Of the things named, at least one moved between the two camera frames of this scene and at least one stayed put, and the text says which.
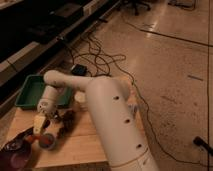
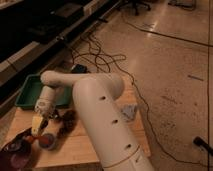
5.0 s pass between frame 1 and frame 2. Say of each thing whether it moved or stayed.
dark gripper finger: stayed
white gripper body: stayed
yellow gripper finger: stayed
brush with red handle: moved
